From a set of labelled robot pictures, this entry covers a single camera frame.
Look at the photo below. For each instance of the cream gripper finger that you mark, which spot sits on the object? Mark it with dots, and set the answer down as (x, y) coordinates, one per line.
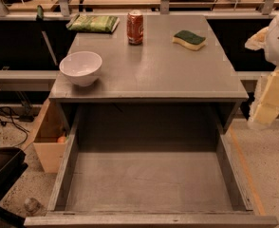
(257, 41)
(265, 107)

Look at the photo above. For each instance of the green and yellow sponge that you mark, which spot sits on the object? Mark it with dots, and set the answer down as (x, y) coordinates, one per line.
(189, 40)

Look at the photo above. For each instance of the grey cabinet with top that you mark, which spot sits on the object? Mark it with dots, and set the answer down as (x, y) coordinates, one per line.
(158, 70)

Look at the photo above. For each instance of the open grey top drawer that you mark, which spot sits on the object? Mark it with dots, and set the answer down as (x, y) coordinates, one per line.
(149, 166)

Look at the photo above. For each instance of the orange soda can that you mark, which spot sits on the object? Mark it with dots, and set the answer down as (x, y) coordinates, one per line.
(135, 27)

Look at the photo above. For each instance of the green chip bag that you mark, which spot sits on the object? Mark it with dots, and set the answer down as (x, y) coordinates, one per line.
(93, 23)

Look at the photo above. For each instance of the white bowl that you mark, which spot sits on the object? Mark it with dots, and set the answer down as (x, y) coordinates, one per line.
(81, 68)

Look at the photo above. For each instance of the small orange ball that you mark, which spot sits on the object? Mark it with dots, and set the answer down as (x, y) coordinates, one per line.
(61, 139)

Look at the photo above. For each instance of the wooden box on floor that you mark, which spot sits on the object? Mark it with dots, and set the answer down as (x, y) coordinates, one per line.
(48, 127)

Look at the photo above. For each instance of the clear glass jar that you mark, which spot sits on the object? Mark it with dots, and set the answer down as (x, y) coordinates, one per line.
(34, 208)

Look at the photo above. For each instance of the green handled tool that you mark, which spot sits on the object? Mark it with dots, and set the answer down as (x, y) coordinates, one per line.
(40, 20)

